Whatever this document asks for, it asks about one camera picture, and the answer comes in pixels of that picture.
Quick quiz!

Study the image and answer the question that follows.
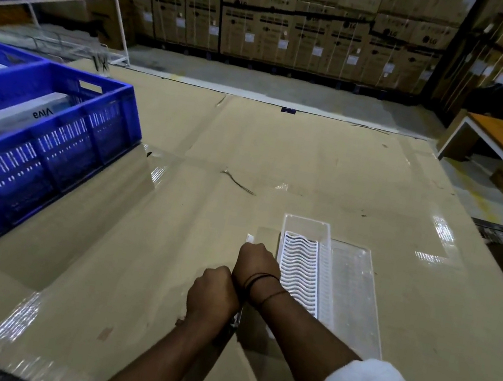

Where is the person's right hand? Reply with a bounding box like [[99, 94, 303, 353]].
[[227, 239, 290, 308]]

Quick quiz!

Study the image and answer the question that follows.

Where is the person's left hand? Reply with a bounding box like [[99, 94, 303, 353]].
[[182, 260, 247, 332]]

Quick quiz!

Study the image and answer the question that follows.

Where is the large clear plastic tray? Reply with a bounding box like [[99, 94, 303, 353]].
[[229, 224, 402, 363]]

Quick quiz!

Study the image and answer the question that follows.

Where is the person's left forearm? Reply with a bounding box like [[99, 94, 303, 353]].
[[92, 293, 240, 381]]

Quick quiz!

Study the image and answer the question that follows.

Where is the person's right forearm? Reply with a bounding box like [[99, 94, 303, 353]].
[[230, 275, 374, 381]]

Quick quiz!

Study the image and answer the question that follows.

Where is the black thread wristband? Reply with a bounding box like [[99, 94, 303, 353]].
[[241, 270, 291, 312]]

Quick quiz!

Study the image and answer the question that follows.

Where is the white wavy grid insert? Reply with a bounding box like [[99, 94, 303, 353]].
[[270, 230, 333, 321]]

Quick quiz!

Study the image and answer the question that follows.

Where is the narrow clear plastic tray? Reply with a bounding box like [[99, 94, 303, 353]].
[[266, 212, 341, 323]]

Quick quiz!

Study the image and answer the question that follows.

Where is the brown cardboard sheet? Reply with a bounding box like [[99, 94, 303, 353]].
[[0, 45, 503, 381]]

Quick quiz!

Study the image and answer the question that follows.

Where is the large blue plastic crate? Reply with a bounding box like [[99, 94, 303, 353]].
[[0, 53, 153, 267]]

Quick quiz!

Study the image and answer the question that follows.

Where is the stack of brown cardboard boxes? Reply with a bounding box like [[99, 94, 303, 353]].
[[30, 0, 503, 127]]

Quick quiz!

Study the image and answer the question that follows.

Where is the white cardboard product box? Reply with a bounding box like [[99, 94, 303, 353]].
[[0, 82, 80, 170]]

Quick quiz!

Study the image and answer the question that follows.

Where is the metal wire rack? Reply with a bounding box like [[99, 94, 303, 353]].
[[0, 20, 115, 74]]

